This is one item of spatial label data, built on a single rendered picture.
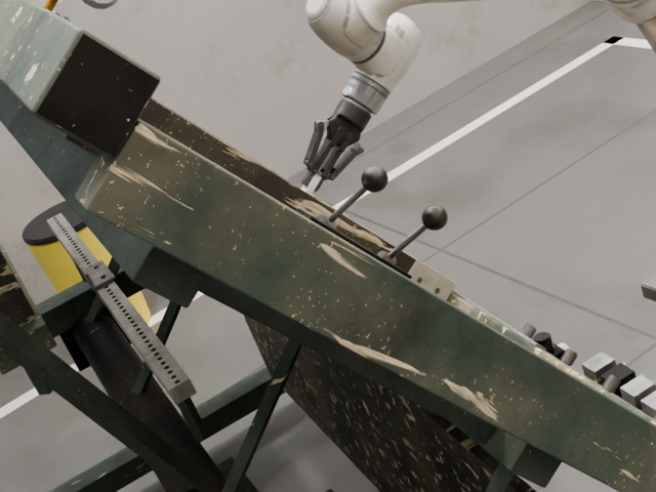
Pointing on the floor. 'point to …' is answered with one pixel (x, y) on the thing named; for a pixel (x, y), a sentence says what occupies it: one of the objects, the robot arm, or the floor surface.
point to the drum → (61, 273)
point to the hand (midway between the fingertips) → (307, 187)
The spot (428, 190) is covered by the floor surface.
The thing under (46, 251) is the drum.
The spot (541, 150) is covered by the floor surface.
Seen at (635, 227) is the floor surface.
